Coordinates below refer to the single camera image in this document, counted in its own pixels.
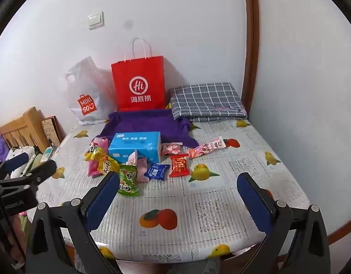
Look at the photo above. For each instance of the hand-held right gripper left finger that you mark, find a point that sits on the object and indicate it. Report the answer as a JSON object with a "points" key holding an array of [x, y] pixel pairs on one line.
{"points": [[102, 198]]}

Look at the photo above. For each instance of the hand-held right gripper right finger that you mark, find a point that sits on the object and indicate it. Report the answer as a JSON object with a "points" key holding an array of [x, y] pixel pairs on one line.
{"points": [[254, 205]]}

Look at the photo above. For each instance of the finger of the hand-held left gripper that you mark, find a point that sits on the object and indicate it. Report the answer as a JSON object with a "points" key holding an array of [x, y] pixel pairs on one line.
{"points": [[38, 174], [17, 160]]}

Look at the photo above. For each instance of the green snack packet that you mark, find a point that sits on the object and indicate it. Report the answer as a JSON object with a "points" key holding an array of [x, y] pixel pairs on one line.
{"points": [[128, 181]]}

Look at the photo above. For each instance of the orange yellow snack packet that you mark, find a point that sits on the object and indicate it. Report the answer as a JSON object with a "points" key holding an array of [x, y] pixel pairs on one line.
{"points": [[108, 165]]}

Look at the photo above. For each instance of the large pale pink packet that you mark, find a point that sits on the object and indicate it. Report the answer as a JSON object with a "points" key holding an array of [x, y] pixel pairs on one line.
{"points": [[142, 172]]}

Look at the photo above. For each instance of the panda face snack packet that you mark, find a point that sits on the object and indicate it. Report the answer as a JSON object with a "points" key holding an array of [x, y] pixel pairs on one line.
{"points": [[98, 143]]}

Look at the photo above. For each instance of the small blue snack packet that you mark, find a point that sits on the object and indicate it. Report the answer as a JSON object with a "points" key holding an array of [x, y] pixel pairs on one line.
{"points": [[155, 171]]}

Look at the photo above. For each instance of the blue tissue pack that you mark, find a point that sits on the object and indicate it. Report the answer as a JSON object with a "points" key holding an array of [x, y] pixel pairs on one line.
{"points": [[129, 145]]}

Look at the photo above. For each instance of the long pink snack packet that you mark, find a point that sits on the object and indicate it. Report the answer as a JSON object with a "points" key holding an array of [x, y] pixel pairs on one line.
{"points": [[205, 148]]}

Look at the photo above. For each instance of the red snack packet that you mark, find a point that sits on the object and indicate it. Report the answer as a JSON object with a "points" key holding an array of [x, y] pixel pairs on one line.
{"points": [[179, 165]]}

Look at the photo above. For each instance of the small red white packet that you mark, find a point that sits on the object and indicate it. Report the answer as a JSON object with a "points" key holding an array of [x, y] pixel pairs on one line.
{"points": [[169, 148]]}

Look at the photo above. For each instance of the purple towel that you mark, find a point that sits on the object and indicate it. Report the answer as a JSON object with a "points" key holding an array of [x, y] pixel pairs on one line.
{"points": [[141, 122]]}

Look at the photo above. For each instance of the white black plush toy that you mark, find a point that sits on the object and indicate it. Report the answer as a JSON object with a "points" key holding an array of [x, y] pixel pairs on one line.
{"points": [[21, 150]]}

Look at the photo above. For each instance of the light blue small box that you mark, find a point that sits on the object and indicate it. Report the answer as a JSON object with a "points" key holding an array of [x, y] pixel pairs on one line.
{"points": [[47, 154]]}

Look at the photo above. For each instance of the fruit print tablecloth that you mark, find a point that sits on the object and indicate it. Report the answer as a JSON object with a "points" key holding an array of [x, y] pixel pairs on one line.
{"points": [[221, 182]]}

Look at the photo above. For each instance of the brown box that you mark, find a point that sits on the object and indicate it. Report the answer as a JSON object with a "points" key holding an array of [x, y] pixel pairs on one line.
{"points": [[51, 131]]}

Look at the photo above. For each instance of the pale pink snack packet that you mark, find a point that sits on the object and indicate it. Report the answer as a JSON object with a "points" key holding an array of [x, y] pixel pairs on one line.
{"points": [[133, 158]]}

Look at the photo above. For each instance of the brown wooden baseboard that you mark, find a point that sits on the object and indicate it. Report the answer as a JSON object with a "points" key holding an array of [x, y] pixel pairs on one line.
{"points": [[342, 234]]}

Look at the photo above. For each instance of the white plastic bag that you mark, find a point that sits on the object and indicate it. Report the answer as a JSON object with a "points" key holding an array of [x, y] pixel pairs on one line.
{"points": [[84, 91]]}

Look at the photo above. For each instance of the grey plaid folded cloth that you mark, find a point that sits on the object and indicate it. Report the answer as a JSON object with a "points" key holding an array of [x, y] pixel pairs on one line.
{"points": [[204, 100]]}

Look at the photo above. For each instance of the red paper bag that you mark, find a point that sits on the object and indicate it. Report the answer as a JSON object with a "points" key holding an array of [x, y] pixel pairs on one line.
{"points": [[138, 74]]}

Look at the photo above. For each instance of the brown wooden door frame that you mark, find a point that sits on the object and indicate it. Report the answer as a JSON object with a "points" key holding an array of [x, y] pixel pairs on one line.
{"points": [[249, 48]]}

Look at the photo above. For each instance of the white light switch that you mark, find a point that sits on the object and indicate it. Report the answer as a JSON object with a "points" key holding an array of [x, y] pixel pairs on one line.
{"points": [[95, 20]]}

